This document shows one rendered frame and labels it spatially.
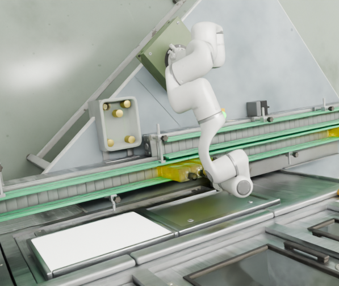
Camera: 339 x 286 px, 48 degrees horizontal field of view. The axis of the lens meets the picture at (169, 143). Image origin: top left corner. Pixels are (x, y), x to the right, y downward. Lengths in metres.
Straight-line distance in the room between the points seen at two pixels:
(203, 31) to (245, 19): 0.79
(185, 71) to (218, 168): 0.34
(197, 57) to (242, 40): 0.93
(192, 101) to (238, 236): 0.47
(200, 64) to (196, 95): 0.12
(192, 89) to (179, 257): 0.51
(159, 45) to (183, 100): 0.61
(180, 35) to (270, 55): 0.66
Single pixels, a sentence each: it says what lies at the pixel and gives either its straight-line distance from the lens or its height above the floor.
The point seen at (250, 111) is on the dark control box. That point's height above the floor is 0.79.
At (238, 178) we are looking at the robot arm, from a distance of 1.24.
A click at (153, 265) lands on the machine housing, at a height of 1.42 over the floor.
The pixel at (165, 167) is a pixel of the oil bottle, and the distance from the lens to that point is 1.63.
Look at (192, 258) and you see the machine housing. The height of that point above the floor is 1.43.
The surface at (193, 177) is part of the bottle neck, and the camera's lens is 1.52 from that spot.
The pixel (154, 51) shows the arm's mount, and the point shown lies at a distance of 1.75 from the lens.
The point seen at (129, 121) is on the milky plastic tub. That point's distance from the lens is 1.75.
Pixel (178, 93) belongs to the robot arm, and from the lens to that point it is 1.21.
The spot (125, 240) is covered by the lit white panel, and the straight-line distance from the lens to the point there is 1.28.
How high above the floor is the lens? 2.37
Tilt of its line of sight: 60 degrees down
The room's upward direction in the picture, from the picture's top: 97 degrees clockwise
